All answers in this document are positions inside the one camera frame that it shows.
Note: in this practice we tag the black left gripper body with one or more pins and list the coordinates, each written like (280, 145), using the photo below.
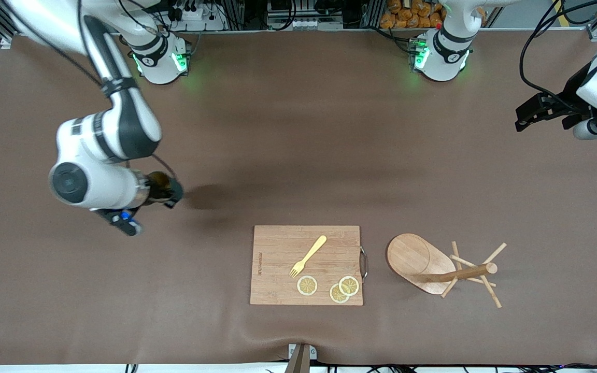
(571, 93)

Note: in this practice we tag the teal cup with yellow inside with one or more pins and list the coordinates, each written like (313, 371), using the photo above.
(161, 186)

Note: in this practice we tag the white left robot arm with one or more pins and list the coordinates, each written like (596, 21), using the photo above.
(441, 57)

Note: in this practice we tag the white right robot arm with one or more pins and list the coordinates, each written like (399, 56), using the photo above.
(96, 186)

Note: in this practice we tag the wooden mug rack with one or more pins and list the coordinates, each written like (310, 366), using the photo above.
(407, 256)

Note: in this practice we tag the orange snack bags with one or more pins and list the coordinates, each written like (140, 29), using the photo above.
(412, 18)

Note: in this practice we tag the white connector strip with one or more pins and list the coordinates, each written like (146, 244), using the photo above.
(314, 24)

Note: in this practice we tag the brown table cover sheet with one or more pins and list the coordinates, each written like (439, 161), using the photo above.
(298, 181)

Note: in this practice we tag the lemon slice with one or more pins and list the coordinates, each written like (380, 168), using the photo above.
(335, 297)
(307, 285)
(349, 286)

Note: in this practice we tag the wooden cutting board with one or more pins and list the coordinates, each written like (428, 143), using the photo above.
(278, 280)

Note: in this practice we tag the white power strip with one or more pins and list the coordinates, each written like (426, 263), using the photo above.
(195, 14)

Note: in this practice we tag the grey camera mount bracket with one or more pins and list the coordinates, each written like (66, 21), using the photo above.
(301, 360)

